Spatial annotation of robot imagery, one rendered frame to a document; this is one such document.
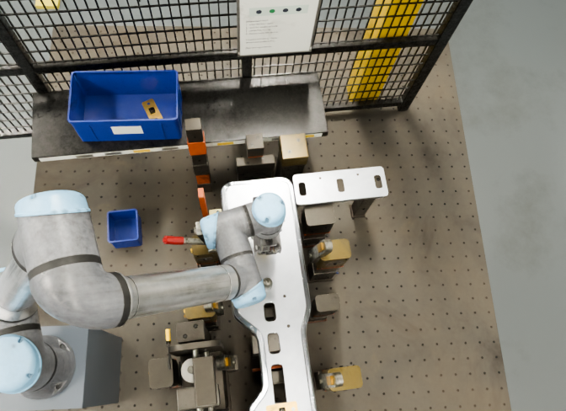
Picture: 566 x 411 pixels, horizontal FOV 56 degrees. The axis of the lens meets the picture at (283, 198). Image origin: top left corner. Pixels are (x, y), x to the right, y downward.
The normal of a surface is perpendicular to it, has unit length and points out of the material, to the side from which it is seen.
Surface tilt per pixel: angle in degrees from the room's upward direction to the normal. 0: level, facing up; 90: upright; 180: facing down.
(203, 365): 0
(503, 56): 0
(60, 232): 20
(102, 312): 50
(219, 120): 0
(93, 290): 41
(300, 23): 90
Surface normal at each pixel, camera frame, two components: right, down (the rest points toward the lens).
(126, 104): 0.07, -0.33
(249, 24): 0.13, 0.94
